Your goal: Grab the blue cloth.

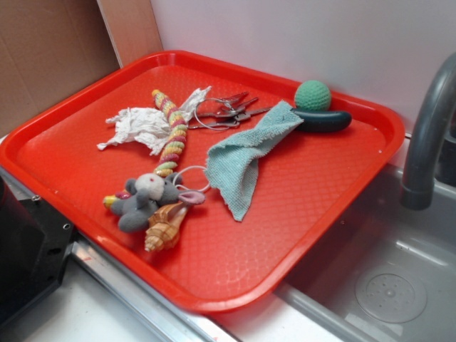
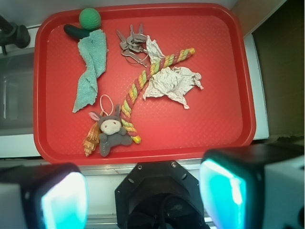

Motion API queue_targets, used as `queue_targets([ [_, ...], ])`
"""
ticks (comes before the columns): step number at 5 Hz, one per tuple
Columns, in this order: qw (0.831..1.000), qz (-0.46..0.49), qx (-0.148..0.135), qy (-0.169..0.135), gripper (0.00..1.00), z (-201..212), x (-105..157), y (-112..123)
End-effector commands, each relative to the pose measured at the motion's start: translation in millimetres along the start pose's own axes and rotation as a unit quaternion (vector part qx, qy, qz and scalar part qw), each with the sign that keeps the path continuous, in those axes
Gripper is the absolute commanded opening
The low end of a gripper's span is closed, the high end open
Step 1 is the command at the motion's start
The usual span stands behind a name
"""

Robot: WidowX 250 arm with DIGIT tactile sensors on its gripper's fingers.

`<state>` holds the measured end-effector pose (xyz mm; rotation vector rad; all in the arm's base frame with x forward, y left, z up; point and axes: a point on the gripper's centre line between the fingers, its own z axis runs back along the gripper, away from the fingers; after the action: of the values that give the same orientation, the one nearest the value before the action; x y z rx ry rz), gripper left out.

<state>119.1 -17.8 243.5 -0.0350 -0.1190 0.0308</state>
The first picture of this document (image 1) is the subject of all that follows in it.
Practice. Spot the dark green toy cucumber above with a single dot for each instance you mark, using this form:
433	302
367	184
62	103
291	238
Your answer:
322	121

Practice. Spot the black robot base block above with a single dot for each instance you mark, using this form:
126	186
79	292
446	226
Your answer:
36	240

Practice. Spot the red plastic tray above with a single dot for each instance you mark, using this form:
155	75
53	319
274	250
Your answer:
305	183

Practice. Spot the grey plush mouse toy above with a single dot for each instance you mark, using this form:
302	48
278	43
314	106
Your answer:
148	193

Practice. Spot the brown spiral seashell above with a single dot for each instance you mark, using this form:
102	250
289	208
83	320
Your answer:
164	227

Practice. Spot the brown cardboard panel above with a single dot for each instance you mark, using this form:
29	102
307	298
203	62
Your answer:
53	49

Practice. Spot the light blue cloth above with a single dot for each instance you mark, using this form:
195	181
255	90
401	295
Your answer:
232	165

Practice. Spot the green crocheted ball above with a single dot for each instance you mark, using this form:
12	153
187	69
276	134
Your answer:
313	95

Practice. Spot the bunch of metal keys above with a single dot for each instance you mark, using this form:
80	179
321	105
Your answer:
224	113

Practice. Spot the crumpled white paper tissue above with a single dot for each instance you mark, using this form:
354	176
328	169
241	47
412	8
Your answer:
148	126

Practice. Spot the multicolour braided rope toy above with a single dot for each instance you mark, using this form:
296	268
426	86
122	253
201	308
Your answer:
175	144

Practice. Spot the white elastic loop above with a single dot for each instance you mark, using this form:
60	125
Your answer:
192	178

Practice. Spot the grey toy faucet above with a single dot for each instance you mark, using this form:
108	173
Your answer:
431	152

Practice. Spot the grey plastic sink basin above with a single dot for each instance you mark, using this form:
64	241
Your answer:
382	272

